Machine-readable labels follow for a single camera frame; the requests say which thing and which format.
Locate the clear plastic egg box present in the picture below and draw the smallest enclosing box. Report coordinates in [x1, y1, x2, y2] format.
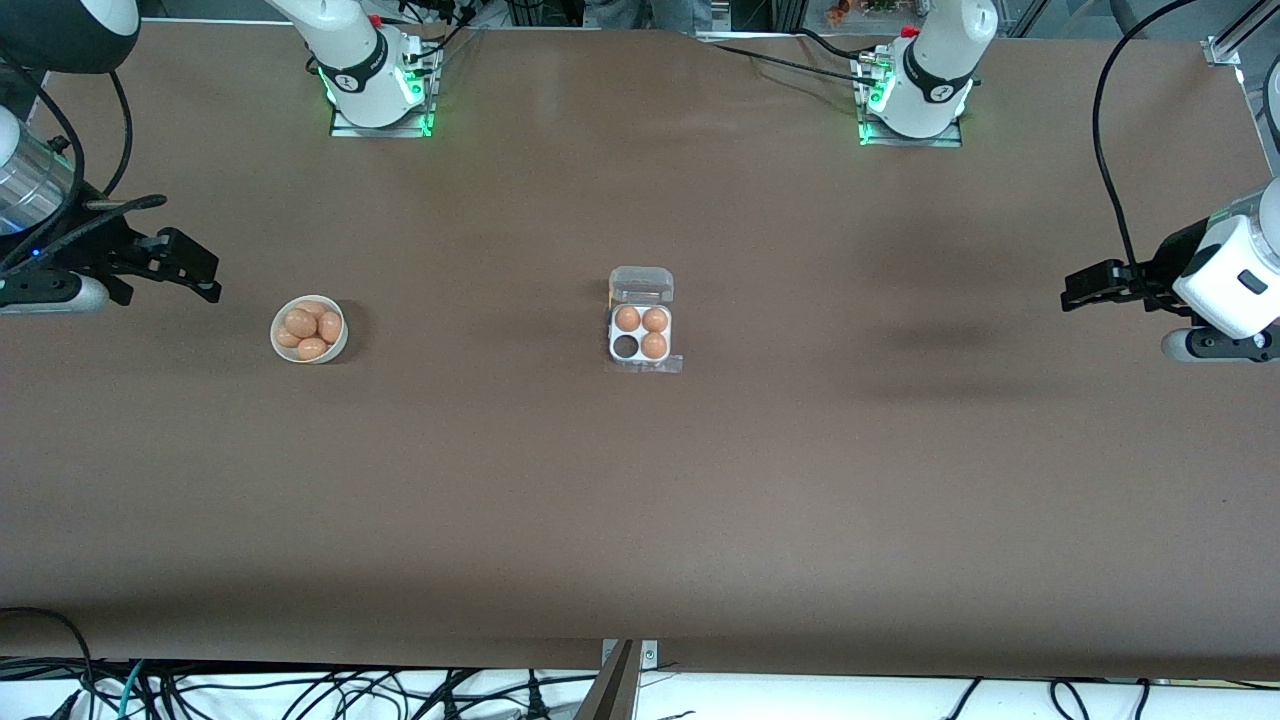
[606, 265, 685, 376]

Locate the white round bowl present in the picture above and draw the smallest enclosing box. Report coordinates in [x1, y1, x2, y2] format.
[270, 294, 350, 365]

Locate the orange red decoration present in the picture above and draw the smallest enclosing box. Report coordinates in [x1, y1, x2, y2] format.
[822, 0, 901, 27]

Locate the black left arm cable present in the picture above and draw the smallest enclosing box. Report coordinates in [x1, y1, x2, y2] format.
[1092, 0, 1237, 301]

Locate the aluminium frame profile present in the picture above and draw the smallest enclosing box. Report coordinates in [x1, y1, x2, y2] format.
[1203, 0, 1280, 69]
[1238, 62, 1280, 179]

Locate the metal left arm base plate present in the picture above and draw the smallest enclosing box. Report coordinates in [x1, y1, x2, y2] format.
[856, 52, 965, 149]

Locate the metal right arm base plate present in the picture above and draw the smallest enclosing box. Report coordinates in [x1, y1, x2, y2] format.
[329, 38, 441, 139]

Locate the teal cable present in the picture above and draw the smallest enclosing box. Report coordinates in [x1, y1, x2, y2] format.
[116, 660, 149, 720]

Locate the small metal bracket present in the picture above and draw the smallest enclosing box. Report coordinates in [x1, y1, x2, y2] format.
[600, 639, 660, 720]

